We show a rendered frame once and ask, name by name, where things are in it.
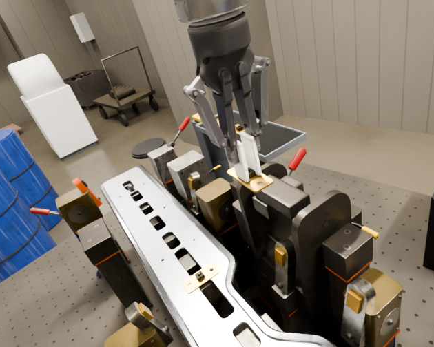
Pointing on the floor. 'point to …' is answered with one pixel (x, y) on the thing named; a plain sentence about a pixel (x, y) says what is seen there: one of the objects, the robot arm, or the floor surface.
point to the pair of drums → (14, 207)
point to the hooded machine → (53, 106)
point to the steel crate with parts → (89, 87)
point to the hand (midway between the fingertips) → (244, 157)
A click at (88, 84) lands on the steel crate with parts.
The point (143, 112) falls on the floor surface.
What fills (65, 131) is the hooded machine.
